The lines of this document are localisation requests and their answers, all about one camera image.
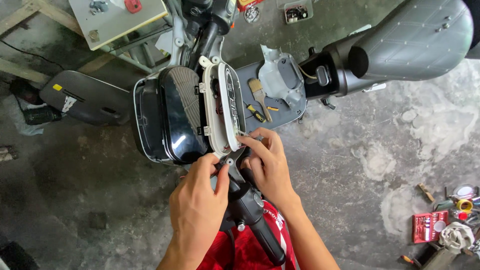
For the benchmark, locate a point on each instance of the person's left hand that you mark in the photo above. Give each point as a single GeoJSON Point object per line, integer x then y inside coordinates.
{"type": "Point", "coordinates": [195, 202]}

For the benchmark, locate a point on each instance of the person's right hand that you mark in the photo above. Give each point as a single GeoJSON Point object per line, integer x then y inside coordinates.
{"type": "Point", "coordinates": [272, 168]}

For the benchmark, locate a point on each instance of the white speedometer housing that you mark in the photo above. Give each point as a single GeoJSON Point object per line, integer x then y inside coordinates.
{"type": "Point", "coordinates": [225, 108]}

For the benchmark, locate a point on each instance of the yellow black screwdriver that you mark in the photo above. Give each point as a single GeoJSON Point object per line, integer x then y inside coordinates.
{"type": "Point", "coordinates": [257, 113]}

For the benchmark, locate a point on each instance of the grey scooter footboard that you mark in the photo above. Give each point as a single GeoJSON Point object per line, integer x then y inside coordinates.
{"type": "Point", "coordinates": [285, 112]}

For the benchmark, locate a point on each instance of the small yellow black bit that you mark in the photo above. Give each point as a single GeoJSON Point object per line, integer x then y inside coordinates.
{"type": "Point", "coordinates": [273, 108]}

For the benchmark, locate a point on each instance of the person's red shirt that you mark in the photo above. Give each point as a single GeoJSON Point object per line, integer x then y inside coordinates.
{"type": "Point", "coordinates": [247, 247]}

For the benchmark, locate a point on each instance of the wooden paint brush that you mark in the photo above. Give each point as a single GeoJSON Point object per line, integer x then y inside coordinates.
{"type": "Point", "coordinates": [258, 93]}

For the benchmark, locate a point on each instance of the light grey plastic cover panel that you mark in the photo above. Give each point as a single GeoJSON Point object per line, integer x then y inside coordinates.
{"type": "Point", "coordinates": [279, 77]}

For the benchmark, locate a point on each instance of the glossy black headlight cover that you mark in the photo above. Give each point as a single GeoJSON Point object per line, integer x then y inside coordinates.
{"type": "Point", "coordinates": [172, 112]}

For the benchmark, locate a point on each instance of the black scooter body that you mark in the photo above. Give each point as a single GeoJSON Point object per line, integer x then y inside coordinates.
{"type": "Point", "coordinates": [333, 71]}

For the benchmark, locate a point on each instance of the black panel with yellow sticker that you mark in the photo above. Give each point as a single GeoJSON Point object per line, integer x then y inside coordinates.
{"type": "Point", "coordinates": [86, 97]}

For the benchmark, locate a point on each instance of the round metal lid of screws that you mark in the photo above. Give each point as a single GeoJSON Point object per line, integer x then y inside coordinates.
{"type": "Point", "coordinates": [252, 14]}

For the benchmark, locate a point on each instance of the clear plastic container of parts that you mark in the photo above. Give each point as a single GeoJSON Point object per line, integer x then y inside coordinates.
{"type": "Point", "coordinates": [297, 13]}

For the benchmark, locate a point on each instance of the red socket set case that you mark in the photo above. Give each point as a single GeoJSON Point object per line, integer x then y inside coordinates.
{"type": "Point", "coordinates": [425, 227]}

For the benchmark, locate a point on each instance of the red cardboard box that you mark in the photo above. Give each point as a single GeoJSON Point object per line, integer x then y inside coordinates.
{"type": "Point", "coordinates": [248, 3]}

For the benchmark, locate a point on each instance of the grey quilted scooter seat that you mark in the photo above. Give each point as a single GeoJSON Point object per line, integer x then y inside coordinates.
{"type": "Point", "coordinates": [412, 41]}

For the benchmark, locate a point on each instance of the white round lid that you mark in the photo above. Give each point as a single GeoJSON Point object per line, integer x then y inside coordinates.
{"type": "Point", "coordinates": [464, 191]}

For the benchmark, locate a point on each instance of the yellow tape roll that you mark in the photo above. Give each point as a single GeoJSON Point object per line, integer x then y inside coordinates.
{"type": "Point", "coordinates": [464, 205]}

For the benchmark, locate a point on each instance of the white rag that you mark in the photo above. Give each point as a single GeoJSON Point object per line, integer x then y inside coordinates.
{"type": "Point", "coordinates": [455, 238]}

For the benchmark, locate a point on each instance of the white board table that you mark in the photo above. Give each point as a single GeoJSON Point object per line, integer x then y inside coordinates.
{"type": "Point", "coordinates": [116, 22]}

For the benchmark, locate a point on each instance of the red plastic part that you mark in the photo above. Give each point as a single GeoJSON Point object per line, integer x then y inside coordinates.
{"type": "Point", "coordinates": [132, 5]}

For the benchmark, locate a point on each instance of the grey metal part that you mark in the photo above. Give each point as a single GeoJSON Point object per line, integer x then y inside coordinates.
{"type": "Point", "coordinates": [98, 6]}

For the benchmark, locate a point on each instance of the wooden pallet planks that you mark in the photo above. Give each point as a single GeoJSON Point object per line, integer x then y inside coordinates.
{"type": "Point", "coordinates": [22, 41]}

